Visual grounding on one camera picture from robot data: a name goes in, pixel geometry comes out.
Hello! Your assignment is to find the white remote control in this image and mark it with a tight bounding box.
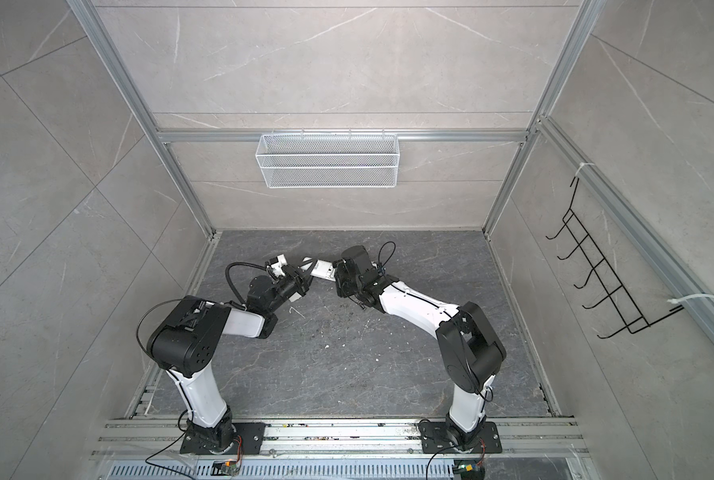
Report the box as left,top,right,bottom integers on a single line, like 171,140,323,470
309,260,335,281

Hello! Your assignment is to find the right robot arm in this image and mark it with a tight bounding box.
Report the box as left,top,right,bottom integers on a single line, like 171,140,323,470
333,245,507,452

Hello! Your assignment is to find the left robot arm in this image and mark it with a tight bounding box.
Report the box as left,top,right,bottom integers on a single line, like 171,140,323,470
145,255,316,453

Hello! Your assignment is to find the left green circuit board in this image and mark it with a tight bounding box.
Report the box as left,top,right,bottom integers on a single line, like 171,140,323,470
210,460,241,477

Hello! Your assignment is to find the green circuit board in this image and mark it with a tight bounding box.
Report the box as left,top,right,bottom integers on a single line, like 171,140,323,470
452,461,486,480
210,460,241,477

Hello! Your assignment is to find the right green circuit board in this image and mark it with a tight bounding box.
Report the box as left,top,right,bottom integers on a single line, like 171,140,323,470
452,461,486,480

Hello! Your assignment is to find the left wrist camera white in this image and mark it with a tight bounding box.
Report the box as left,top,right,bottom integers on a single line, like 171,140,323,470
266,254,287,278

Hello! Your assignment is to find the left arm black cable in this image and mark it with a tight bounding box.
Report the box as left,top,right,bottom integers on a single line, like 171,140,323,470
224,261,268,304

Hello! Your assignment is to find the white wire mesh basket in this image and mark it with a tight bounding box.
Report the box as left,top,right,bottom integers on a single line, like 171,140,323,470
255,133,401,189

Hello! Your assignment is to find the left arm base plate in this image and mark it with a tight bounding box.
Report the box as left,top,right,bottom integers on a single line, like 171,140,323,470
179,422,266,455

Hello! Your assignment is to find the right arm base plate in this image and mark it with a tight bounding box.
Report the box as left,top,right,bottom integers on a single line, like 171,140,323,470
416,418,503,454

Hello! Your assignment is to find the aluminium mounting rail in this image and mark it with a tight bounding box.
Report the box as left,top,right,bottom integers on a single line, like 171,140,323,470
90,417,590,459

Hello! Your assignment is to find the black wire hook rack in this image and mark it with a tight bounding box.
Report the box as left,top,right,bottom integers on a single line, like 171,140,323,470
545,178,685,340

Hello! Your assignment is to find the white cable tie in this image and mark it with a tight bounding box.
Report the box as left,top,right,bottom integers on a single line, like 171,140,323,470
667,293,714,305

